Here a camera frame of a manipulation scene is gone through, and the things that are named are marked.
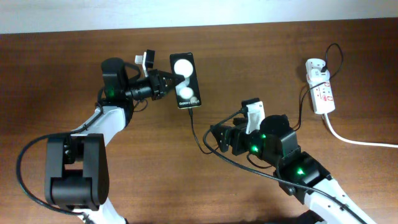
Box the black Galaxy flip phone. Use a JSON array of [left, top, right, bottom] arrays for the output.
[[170, 52, 201, 109]]

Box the black USB charging cable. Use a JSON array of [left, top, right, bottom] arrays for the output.
[[187, 42, 344, 155]]

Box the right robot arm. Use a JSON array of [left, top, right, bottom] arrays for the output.
[[209, 115, 373, 223]]

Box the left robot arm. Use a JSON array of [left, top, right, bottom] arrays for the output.
[[45, 57, 185, 223]]

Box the white USB charger adapter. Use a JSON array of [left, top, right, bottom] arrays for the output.
[[307, 68, 330, 85]]

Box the white power strip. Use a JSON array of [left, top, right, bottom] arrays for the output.
[[305, 58, 335, 114]]

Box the white power strip cord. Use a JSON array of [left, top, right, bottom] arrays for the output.
[[321, 113, 398, 149]]

